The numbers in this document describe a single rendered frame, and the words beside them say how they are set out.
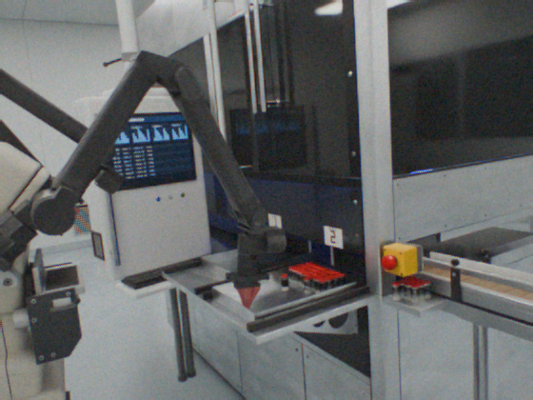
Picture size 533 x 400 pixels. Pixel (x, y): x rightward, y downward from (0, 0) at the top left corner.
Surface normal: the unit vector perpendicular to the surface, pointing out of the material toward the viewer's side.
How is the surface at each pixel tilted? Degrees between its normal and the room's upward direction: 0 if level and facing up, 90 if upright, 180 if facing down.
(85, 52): 90
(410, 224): 90
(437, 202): 90
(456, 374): 90
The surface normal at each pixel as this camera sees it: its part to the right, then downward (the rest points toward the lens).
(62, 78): 0.53, 0.09
